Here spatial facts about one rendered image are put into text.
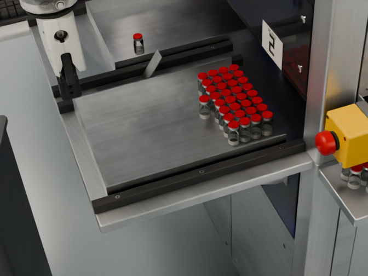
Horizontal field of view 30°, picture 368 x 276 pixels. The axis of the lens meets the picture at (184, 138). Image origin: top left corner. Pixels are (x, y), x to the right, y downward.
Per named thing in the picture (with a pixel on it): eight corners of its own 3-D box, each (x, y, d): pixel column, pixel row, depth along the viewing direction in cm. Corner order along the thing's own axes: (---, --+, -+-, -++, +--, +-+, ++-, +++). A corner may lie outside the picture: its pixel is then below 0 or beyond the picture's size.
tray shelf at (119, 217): (212, -20, 176) (211, -27, 175) (350, 156, 127) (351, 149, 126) (27, 24, 166) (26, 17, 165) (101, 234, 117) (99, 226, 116)
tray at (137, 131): (231, 69, 145) (230, 56, 143) (285, 148, 127) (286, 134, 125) (74, 111, 138) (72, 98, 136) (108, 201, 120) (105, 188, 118)
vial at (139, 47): (143, 49, 152) (141, 33, 149) (145, 54, 151) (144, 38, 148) (133, 51, 152) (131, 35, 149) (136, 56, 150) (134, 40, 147)
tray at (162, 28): (219, -18, 171) (218, -30, 169) (262, 37, 153) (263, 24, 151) (87, 14, 164) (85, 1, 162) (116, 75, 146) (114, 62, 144)
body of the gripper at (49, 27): (83, 7, 95) (95, 72, 102) (67, -27, 102) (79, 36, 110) (29, 21, 93) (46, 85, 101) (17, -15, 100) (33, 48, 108)
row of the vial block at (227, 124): (206, 88, 141) (206, 70, 138) (241, 144, 128) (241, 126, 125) (196, 91, 140) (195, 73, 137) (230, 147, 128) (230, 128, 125)
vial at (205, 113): (208, 111, 136) (207, 93, 133) (212, 118, 134) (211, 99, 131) (197, 114, 135) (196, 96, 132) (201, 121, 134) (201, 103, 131)
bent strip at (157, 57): (160, 72, 146) (157, 49, 142) (164, 79, 144) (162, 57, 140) (96, 88, 143) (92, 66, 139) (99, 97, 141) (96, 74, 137)
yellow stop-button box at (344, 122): (360, 131, 118) (364, 98, 113) (382, 158, 113) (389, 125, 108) (320, 143, 116) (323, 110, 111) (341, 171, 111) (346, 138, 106)
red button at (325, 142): (332, 140, 114) (334, 122, 112) (344, 155, 112) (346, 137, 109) (311, 146, 114) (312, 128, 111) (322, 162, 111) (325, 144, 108)
